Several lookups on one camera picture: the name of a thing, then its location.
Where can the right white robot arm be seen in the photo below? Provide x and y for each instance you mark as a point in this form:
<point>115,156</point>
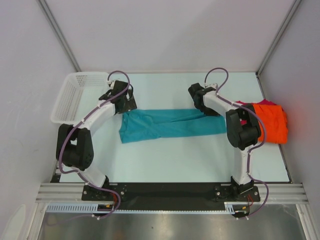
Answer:
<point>242,128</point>

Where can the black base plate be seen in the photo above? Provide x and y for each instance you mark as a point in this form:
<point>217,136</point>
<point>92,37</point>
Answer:
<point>174,196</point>

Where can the teal t shirt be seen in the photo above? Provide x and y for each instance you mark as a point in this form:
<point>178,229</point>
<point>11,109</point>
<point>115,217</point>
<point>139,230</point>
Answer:
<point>142,125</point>

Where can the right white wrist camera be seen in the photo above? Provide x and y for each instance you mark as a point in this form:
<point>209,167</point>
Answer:
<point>212,85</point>

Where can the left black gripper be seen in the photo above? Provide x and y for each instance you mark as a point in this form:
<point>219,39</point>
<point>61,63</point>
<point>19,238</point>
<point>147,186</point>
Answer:
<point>130,104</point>

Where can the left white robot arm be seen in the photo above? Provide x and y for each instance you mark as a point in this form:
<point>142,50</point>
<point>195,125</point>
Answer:
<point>75,150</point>

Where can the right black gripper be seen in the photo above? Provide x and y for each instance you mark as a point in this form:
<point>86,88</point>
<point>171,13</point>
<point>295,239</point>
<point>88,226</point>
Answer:
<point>212,113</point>

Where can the aluminium frame rail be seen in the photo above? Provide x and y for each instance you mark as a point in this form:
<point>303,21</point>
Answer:
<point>286,193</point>

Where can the orange folded t shirt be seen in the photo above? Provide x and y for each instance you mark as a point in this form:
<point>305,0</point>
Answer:
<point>275,121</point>

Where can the white slotted cable duct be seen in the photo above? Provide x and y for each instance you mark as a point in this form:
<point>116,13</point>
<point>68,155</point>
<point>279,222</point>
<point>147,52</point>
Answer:
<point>95,208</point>

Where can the magenta folded t shirt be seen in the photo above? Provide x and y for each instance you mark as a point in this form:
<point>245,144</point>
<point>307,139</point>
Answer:
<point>265,102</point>

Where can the white plastic basket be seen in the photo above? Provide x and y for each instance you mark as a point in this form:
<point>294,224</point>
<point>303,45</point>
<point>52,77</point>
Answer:
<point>78,95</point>

